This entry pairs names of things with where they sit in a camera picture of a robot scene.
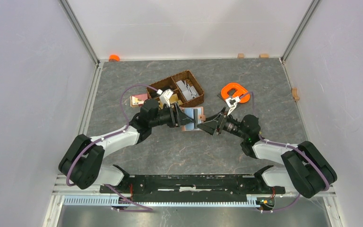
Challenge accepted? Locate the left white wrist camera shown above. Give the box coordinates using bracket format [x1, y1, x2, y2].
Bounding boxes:
[156, 89, 173, 107]

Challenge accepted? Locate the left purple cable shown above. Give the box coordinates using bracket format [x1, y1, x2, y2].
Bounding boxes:
[65, 84, 165, 213]

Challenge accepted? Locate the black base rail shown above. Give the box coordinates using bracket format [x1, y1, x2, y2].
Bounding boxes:
[114, 174, 285, 202]

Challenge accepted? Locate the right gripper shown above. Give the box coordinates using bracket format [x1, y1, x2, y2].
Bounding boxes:
[196, 107, 248, 140]

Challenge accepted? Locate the gold cards pile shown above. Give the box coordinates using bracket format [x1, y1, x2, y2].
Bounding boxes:
[170, 94, 183, 105]

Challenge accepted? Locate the curved wooden piece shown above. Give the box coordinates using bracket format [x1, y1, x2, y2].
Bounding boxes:
[291, 87, 300, 102]

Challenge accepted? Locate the white comb cable duct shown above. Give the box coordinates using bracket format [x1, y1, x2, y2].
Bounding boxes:
[63, 195, 260, 208]

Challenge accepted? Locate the silver cards pile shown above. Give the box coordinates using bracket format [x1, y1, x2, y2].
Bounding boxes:
[176, 80, 199, 101]

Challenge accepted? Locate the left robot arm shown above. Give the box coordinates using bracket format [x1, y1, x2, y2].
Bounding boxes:
[58, 99, 194, 193]

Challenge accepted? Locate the orange cap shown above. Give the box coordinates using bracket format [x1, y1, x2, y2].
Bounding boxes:
[108, 54, 120, 62]

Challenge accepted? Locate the purple cable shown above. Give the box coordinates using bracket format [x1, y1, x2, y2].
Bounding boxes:
[65, 84, 165, 213]
[238, 91, 331, 214]

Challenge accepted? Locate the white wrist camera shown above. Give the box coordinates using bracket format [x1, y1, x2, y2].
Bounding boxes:
[156, 89, 173, 107]
[225, 96, 240, 116]

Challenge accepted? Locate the orange plastic ring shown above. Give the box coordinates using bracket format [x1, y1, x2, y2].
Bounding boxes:
[220, 82, 251, 104]

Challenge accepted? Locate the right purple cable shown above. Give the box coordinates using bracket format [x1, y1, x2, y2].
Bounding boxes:
[238, 91, 331, 214]

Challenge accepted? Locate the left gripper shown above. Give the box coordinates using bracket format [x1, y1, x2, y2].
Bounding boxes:
[149, 102, 194, 128]

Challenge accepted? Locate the brown wicker basket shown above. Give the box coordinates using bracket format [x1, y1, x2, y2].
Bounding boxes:
[149, 70, 204, 107]

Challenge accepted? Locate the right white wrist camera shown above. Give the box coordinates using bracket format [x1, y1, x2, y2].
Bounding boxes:
[225, 96, 240, 116]

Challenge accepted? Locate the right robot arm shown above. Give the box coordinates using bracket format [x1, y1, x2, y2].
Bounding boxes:
[197, 110, 337, 198]

